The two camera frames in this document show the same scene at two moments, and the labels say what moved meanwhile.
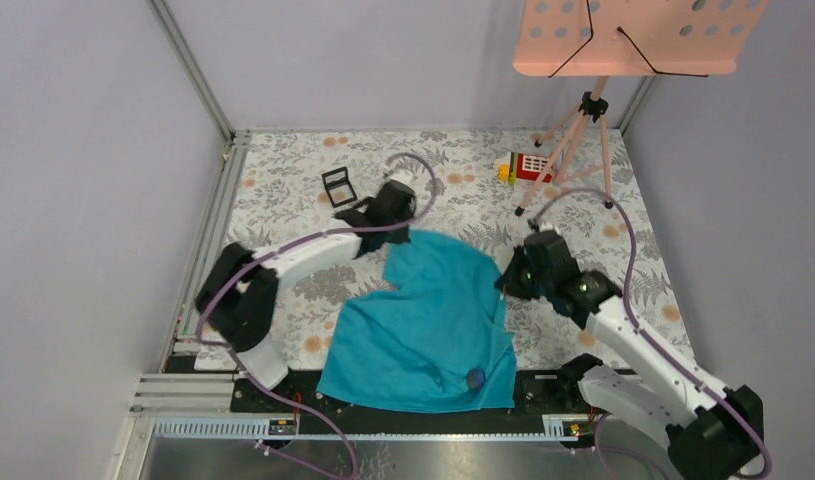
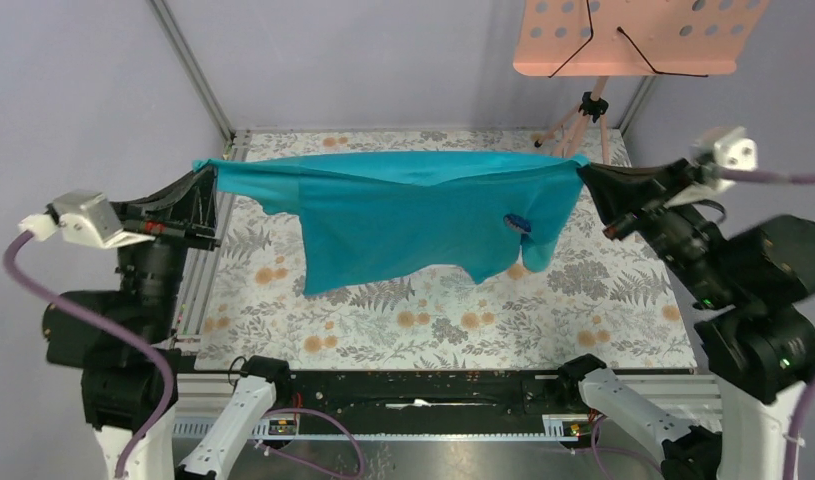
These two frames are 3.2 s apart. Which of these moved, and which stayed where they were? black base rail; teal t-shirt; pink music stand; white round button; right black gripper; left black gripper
Moved: white round button; right black gripper; left black gripper; teal t-shirt
Stayed: black base rail; pink music stand
